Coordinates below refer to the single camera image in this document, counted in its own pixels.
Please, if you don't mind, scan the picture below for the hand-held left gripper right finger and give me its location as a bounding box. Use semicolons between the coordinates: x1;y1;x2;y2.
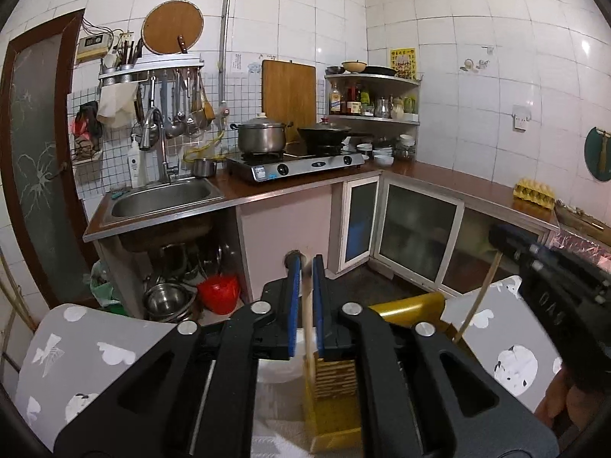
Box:
312;255;560;458

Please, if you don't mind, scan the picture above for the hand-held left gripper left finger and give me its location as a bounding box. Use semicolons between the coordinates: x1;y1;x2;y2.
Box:
53;250;304;458

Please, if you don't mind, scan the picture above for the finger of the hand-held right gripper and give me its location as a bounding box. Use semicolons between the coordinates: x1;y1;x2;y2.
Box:
489;224;543;273

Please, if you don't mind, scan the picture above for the yellow slotted utensil holder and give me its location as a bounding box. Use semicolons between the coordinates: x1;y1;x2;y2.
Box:
301;291;448;455

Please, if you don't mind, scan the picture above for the person's right hand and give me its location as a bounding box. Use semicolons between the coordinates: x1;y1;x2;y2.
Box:
535;371;595;440

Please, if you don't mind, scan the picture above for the pink foil sheet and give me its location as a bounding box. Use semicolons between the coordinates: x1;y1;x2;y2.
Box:
548;228;611;269

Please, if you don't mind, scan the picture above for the yellow egg carton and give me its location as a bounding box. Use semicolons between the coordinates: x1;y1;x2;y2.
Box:
512;177;557;210

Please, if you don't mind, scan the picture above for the red plastic container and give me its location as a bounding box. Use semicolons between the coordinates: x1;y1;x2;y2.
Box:
197;274;241;316

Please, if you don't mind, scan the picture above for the wide glass cabinet door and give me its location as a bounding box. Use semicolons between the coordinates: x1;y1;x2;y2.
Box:
376;182;465;284

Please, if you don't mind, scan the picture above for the narrow glass cabinet door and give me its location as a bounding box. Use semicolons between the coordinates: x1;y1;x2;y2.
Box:
339;176;381;274

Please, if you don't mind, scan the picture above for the stack of steel bowls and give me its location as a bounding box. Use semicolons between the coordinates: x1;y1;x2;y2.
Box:
142;282;198;322

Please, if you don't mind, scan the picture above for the steel gas stove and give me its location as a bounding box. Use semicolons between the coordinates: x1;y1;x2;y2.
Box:
225;149;366;183

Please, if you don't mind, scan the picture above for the stack of white bowls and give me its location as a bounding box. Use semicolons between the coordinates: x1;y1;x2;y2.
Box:
355;134;417;168

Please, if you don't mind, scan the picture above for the small steel pot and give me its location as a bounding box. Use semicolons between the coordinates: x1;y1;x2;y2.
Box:
192;157;218;179

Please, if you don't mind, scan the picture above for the steel sink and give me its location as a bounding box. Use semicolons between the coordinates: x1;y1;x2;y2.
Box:
109;177;226;221

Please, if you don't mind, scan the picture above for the steel pot with lid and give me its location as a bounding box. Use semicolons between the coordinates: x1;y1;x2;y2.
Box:
230;113;293;155

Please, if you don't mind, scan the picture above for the black wok with lid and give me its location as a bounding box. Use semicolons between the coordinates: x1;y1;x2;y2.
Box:
298;117;374;150

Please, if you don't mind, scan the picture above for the green plastic bag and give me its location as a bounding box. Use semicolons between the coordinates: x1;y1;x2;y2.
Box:
90;260;121;309

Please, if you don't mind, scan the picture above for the row of sauce bottles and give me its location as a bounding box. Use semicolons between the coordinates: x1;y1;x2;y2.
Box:
329;81;419;120

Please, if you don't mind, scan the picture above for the grey printed tablecloth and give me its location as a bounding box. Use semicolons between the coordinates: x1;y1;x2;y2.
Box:
14;279;565;455

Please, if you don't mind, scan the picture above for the metal corner shelf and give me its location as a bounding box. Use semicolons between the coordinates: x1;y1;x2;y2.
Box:
324;72;422;127

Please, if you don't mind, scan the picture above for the rectangular wooden cutting board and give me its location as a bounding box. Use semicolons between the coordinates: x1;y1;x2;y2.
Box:
262;59;318;142

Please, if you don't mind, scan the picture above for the white soap bottle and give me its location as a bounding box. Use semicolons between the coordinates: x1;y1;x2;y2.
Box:
127;136;147;189

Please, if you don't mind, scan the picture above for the wooden spatula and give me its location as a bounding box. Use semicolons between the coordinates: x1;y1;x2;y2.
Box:
198;74;216;123

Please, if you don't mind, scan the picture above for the steel ladle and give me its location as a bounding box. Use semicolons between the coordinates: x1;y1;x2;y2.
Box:
166;69;188;139

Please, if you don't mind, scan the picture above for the white hanging cloth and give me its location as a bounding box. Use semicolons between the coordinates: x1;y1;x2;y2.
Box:
96;84;136;129

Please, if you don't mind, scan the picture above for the wooden framed glass door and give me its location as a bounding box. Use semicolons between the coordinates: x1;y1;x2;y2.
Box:
0;8;99;310

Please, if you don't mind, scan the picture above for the round wooden cutting board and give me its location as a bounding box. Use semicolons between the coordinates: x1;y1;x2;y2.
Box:
142;2;205;55

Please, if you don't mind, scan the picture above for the beige electric box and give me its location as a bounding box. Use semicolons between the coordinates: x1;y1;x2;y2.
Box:
76;33;114;63

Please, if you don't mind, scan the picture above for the green round wall hanger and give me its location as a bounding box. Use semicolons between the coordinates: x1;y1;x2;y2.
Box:
584;126;611;182

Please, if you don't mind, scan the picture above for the yellow hose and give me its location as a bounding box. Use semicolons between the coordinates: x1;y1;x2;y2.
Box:
183;130;231;164

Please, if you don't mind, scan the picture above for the yellow wall poster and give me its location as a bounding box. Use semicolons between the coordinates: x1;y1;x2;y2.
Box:
390;48;419;81

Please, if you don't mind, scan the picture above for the wire wall basket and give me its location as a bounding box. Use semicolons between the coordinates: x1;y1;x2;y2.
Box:
70;100;105;166

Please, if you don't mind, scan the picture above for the metal wall rack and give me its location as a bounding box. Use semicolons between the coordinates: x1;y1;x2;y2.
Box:
98;55;206;87

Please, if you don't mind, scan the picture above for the grey wall pipe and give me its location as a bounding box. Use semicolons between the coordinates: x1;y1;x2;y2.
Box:
217;0;238;131

